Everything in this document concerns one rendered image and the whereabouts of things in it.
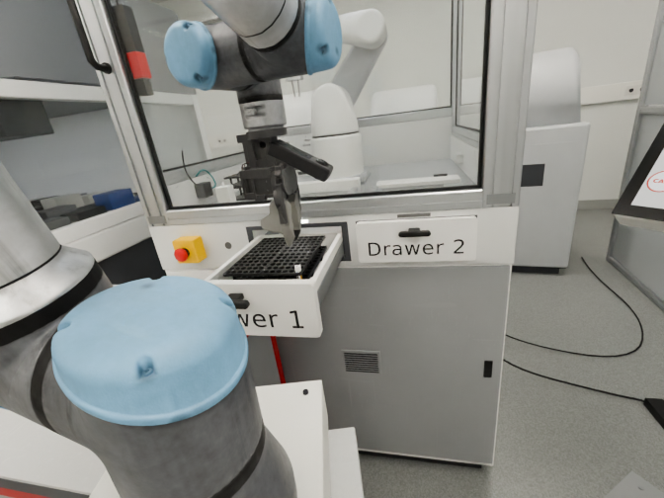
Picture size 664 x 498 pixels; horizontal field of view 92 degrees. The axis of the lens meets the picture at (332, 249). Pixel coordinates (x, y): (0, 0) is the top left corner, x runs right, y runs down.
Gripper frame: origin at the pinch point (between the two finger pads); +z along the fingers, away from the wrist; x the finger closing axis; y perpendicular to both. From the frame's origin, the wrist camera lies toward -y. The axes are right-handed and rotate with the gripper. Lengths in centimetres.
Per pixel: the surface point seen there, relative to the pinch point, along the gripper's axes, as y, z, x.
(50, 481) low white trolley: 27, 22, 37
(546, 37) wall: -150, -71, -333
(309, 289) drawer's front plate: -5.1, 5.7, 10.8
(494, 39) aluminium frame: -39, -31, -23
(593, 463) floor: -79, 98, -33
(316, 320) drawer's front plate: -5.4, 12.0, 10.7
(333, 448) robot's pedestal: -10.8, 21.5, 26.8
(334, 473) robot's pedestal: -11.6, 21.6, 30.1
